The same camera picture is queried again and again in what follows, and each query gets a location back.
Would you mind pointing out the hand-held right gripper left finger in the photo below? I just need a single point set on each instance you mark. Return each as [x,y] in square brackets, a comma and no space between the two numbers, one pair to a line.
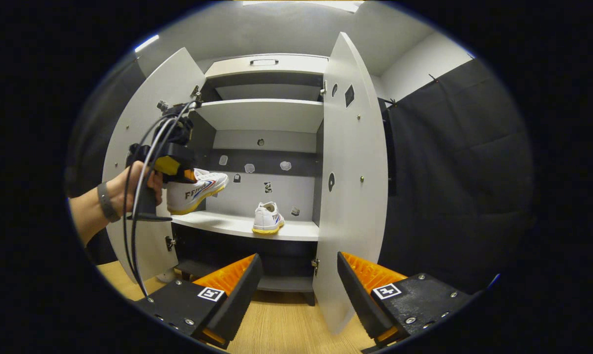
[240,300]

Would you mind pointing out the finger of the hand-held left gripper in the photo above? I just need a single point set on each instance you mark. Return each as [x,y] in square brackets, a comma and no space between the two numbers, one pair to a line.
[190,175]

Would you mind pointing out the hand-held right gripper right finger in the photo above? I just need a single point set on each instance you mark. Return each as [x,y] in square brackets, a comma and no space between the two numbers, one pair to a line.
[358,295]

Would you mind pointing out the white shoe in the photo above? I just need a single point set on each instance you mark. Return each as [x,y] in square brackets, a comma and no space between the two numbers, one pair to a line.
[198,194]
[267,219]

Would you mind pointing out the white shoe cabinet door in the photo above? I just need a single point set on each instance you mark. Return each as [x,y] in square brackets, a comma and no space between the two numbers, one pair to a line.
[134,123]
[350,221]

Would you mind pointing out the grey wristband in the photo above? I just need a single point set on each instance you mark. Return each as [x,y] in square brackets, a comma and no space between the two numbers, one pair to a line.
[105,201]

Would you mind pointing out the small ceiling light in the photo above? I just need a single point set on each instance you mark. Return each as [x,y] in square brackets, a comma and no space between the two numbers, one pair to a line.
[146,43]

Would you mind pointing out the black backdrop cloth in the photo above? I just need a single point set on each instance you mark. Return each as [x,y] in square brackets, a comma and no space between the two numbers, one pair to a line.
[449,172]

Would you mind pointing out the long ceiling light panel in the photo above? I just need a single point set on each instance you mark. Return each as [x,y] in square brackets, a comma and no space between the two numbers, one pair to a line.
[301,5]

